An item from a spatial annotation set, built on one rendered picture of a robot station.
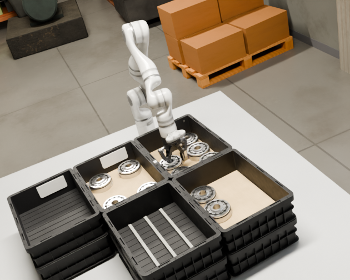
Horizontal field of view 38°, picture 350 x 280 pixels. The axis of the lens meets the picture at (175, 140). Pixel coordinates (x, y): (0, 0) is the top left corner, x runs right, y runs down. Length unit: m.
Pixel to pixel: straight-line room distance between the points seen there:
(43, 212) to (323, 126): 2.28
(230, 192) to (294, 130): 1.88
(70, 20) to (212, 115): 4.13
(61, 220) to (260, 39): 3.16
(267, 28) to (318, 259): 3.27
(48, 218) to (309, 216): 1.07
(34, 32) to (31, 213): 4.61
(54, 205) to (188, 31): 2.93
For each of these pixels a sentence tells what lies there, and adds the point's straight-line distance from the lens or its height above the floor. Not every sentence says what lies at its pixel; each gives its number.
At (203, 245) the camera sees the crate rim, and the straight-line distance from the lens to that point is 1.70.
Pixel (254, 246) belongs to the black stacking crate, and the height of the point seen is 0.80.
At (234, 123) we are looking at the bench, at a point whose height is 0.70.
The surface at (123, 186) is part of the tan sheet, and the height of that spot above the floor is 0.83.
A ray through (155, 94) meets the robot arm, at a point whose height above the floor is 1.20.
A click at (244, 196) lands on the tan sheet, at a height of 0.83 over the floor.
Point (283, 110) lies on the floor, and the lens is 4.11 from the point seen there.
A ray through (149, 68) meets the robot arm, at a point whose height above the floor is 1.28.
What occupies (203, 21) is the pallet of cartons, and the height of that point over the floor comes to 0.46.
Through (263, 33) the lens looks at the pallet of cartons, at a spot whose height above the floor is 0.27.
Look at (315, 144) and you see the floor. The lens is 3.68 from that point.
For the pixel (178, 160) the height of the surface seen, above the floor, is 0.86.
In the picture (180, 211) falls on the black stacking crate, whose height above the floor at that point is 0.83.
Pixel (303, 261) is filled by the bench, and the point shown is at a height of 0.70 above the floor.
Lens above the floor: 2.10
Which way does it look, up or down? 32 degrees down
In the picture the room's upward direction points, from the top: 15 degrees counter-clockwise
